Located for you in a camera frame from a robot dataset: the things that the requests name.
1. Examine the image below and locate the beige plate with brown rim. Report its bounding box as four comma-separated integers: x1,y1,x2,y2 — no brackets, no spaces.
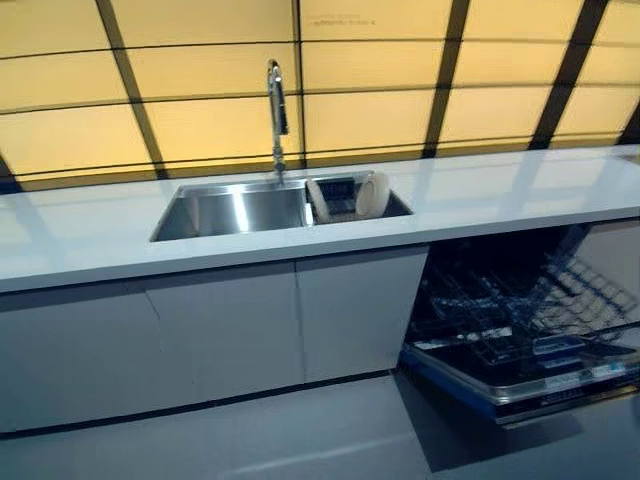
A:
305,176,332,225

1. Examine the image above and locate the grey cabinet door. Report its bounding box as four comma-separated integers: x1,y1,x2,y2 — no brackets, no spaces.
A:
143,261,307,404
293,244,430,385
0,288,166,434

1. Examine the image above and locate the chrome spring kitchen faucet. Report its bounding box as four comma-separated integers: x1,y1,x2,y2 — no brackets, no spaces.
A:
265,58,291,188

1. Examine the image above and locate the beige round plate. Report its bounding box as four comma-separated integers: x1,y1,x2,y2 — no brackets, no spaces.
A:
355,171,391,218

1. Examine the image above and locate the open dishwasher with racks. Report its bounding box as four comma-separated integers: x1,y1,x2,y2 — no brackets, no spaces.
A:
412,225,640,367

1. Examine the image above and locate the open dishwasher door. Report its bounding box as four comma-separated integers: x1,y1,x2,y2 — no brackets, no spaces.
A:
402,319,640,427

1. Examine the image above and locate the white countertop slab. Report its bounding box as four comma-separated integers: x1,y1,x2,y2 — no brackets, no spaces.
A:
0,143,640,294

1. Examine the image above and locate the black dish drain basket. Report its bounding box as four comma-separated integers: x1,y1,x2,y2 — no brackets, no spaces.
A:
305,172,415,226

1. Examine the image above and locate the stainless steel sink basin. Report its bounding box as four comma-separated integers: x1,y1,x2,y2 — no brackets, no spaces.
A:
148,169,416,244

